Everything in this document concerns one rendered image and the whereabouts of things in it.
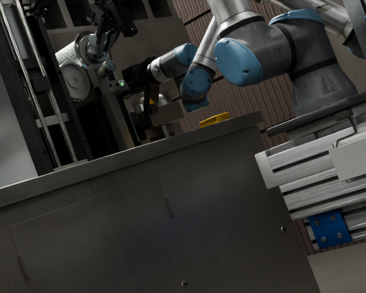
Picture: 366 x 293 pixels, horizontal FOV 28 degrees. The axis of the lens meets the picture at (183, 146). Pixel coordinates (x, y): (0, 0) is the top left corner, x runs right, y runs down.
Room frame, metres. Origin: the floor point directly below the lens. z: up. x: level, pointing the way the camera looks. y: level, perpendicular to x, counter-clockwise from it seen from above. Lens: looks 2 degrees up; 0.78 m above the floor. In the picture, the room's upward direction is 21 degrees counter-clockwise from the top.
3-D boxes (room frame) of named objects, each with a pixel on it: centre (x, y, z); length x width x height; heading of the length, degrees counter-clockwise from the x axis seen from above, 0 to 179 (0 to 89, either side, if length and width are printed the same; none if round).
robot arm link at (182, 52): (2.15, -0.08, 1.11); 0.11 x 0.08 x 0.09; 48
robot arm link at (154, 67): (2.20, -0.02, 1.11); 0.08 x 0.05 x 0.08; 138
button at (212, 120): (2.25, -0.12, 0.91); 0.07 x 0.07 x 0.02; 48
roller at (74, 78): (2.28, 0.33, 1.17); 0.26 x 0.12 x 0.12; 48
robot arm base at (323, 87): (1.69, -0.35, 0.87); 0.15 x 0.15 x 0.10
